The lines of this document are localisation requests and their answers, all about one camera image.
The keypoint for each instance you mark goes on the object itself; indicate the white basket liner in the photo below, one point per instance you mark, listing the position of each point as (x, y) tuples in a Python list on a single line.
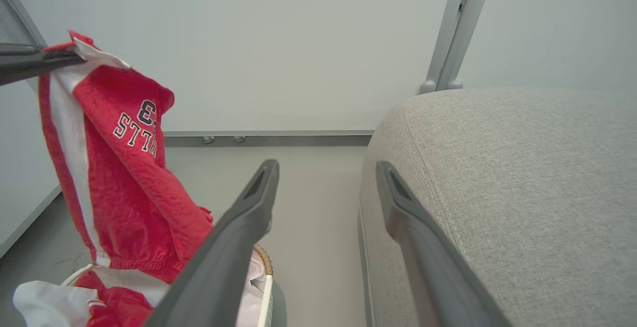
[(254, 287)]

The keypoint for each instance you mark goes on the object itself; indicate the grey partition bottom rail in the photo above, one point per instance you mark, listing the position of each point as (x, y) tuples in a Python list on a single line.
[(30, 222), (268, 137)]

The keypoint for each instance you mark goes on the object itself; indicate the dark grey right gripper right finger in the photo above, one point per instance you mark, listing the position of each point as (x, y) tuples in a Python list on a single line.
[(428, 257)]

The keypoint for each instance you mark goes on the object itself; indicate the grey partition corner post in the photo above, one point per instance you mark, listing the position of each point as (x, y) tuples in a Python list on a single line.
[(20, 11)]

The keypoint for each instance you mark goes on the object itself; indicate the red shorts with white stripe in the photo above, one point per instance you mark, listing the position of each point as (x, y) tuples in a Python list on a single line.
[(124, 192)]

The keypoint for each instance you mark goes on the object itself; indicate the red garment with thin stripes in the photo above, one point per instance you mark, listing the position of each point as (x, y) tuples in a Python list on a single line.
[(119, 307)]

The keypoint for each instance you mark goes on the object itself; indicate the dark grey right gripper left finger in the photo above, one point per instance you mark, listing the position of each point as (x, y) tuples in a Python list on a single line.
[(219, 257)]

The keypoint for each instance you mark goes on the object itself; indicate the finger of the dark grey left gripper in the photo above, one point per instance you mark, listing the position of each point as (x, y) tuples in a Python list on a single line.
[(30, 65), (17, 49)]

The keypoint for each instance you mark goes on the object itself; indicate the grey fabric sofa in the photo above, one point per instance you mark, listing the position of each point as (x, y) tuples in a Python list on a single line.
[(522, 192)]

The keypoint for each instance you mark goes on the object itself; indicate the white laundry basket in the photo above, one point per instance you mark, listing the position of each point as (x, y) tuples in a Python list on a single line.
[(267, 297)]

